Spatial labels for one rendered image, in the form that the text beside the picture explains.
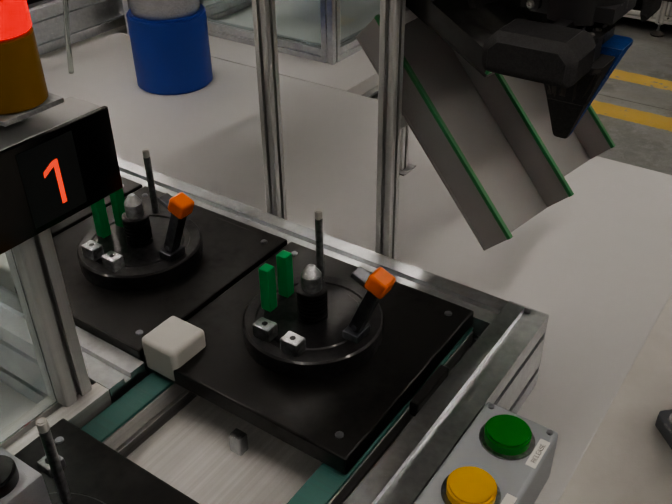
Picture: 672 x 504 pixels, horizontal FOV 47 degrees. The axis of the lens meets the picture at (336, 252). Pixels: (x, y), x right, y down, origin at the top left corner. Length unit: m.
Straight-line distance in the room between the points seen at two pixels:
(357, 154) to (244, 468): 0.74
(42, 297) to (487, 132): 0.54
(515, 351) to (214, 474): 0.31
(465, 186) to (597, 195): 0.46
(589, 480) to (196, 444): 0.38
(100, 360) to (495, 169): 0.49
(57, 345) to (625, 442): 0.57
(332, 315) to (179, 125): 0.79
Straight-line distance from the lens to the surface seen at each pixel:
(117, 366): 0.80
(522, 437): 0.70
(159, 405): 0.79
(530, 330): 0.83
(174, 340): 0.77
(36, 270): 0.68
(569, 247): 1.15
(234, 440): 0.74
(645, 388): 0.95
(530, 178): 0.97
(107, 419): 0.77
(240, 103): 1.57
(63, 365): 0.74
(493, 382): 0.76
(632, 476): 0.85
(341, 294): 0.80
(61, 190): 0.61
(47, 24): 1.95
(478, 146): 0.94
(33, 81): 0.58
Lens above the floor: 1.48
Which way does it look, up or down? 34 degrees down
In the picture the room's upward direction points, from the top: 1 degrees counter-clockwise
